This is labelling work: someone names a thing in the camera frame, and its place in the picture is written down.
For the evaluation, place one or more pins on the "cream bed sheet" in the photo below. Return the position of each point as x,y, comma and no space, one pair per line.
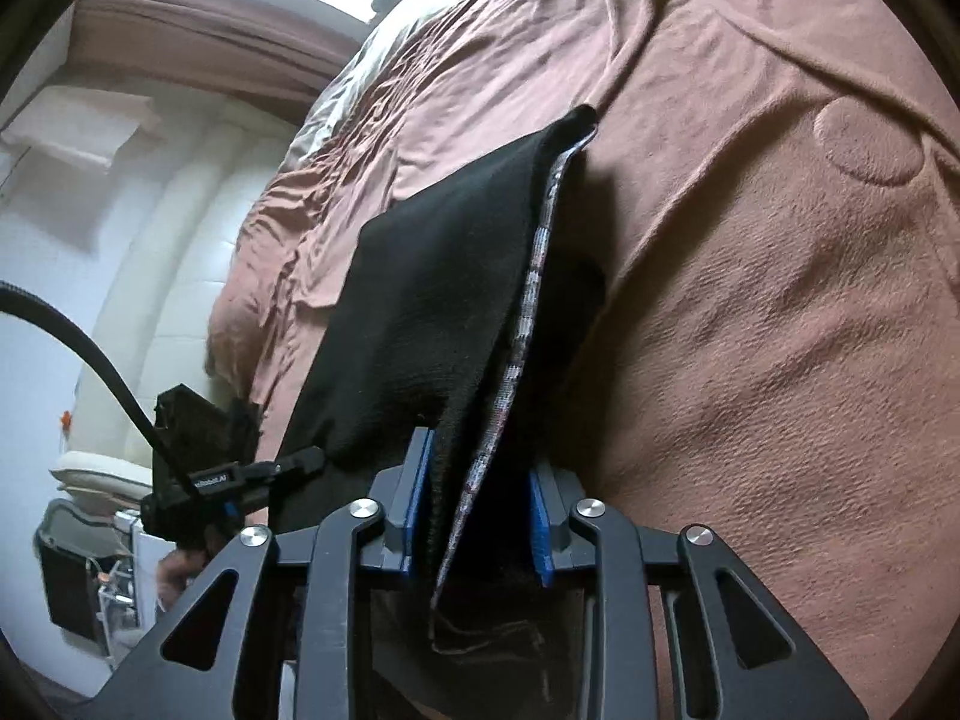
390,45

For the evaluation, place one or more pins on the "black pants with patterned lining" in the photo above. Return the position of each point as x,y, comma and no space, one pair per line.
420,277

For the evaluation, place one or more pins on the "white padded headboard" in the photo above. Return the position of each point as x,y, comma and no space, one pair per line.
187,240

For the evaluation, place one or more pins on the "person's left hand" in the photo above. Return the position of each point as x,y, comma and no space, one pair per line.
187,570

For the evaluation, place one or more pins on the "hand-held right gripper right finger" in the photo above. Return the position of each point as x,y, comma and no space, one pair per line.
541,532

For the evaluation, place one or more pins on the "brown curtain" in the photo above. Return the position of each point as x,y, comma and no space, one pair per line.
210,37

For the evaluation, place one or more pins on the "black bin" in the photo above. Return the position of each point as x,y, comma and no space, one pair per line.
71,570

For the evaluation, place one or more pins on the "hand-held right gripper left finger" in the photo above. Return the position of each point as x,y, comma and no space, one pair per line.
414,510

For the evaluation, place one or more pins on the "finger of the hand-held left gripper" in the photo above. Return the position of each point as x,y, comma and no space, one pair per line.
289,461

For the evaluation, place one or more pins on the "brown bed blanket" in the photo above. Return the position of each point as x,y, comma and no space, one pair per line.
750,352

